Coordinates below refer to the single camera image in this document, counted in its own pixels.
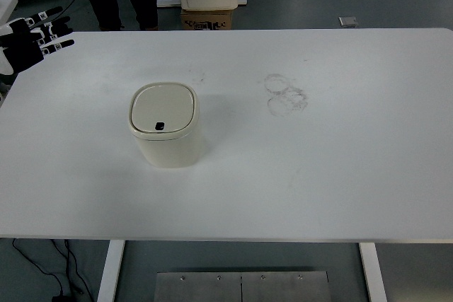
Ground thin black floor cable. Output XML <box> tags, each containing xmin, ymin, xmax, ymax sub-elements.
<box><xmin>12</xmin><ymin>238</ymin><xmax>66</xmax><ymax>298</ymax></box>
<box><xmin>51</xmin><ymin>239</ymin><xmax>93</xmax><ymax>299</ymax></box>

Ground cardboard box with black print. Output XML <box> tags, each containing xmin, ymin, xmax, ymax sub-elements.
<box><xmin>180</xmin><ymin>8</ymin><xmax>234</xmax><ymax>30</ymax></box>

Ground white stand foot bar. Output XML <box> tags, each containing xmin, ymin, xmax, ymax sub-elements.
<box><xmin>156</xmin><ymin>0</ymin><xmax>248</xmax><ymax>8</ymax></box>

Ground white table leg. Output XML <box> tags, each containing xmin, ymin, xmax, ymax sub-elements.
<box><xmin>96</xmin><ymin>240</ymin><xmax>126</xmax><ymax>302</ymax></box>
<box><xmin>358</xmin><ymin>243</ymin><xmax>388</xmax><ymax>302</ymax></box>

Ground small white side table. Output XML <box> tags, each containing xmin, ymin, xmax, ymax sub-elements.
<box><xmin>0</xmin><ymin>0</ymin><xmax>19</xmax><ymax>29</ymax></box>

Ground robot hand black white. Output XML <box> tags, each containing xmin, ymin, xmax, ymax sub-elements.
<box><xmin>0</xmin><ymin>6</ymin><xmax>76</xmax><ymax>76</ymax></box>

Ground cream trash bin with lid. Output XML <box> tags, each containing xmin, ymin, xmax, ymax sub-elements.
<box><xmin>127</xmin><ymin>81</ymin><xmax>205</xmax><ymax>169</ymax></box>

